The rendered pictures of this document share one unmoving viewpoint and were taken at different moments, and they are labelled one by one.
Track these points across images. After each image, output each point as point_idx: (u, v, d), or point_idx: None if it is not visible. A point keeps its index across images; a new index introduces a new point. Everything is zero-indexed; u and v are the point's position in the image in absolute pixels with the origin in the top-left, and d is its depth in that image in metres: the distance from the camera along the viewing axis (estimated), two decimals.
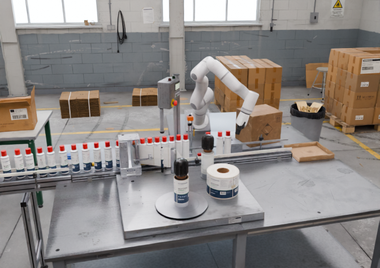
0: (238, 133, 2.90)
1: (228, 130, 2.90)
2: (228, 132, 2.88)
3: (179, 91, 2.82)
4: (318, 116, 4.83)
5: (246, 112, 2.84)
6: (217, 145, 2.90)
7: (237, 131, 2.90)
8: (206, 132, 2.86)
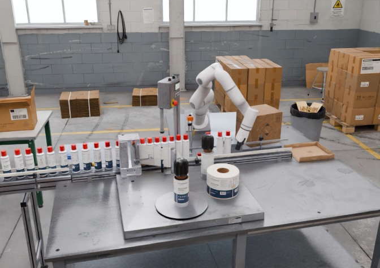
0: (238, 149, 2.95)
1: (228, 130, 2.90)
2: (228, 132, 2.88)
3: (179, 91, 2.82)
4: (318, 116, 4.83)
5: (246, 129, 2.89)
6: (217, 145, 2.90)
7: (237, 147, 2.95)
8: (206, 132, 2.86)
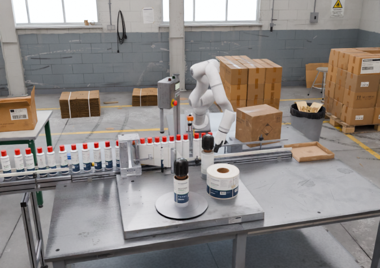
0: (216, 151, 2.91)
1: (210, 132, 2.86)
2: (210, 133, 2.85)
3: (179, 91, 2.82)
4: (318, 116, 4.83)
5: (223, 131, 2.85)
6: (201, 146, 2.87)
7: (215, 149, 2.91)
8: (194, 133, 2.84)
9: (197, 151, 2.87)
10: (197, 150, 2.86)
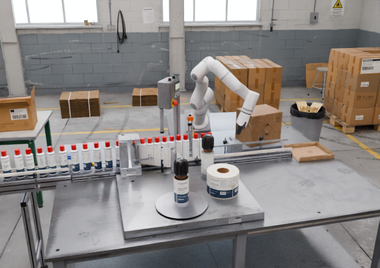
0: (238, 133, 2.91)
1: (209, 132, 2.86)
2: (210, 133, 2.85)
3: (179, 91, 2.82)
4: (318, 116, 4.83)
5: (246, 112, 2.85)
6: (200, 146, 2.87)
7: (237, 131, 2.91)
8: (194, 133, 2.84)
9: (196, 151, 2.87)
10: (196, 150, 2.86)
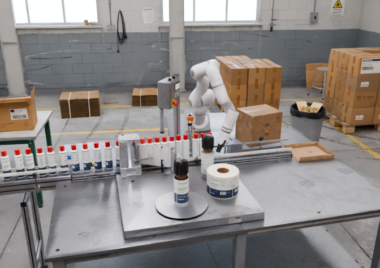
0: (219, 151, 2.92)
1: (209, 132, 2.86)
2: (210, 133, 2.85)
3: (179, 91, 2.82)
4: (318, 116, 4.83)
5: (226, 131, 2.86)
6: (200, 146, 2.87)
7: (217, 149, 2.92)
8: (194, 133, 2.84)
9: (196, 151, 2.87)
10: (196, 150, 2.86)
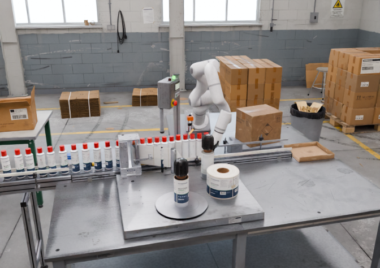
0: None
1: (206, 133, 2.86)
2: (206, 134, 2.84)
3: (179, 91, 2.82)
4: (318, 116, 4.83)
5: (219, 132, 2.85)
6: (197, 147, 2.86)
7: None
8: (190, 134, 2.84)
9: (192, 151, 2.86)
10: (192, 150, 2.86)
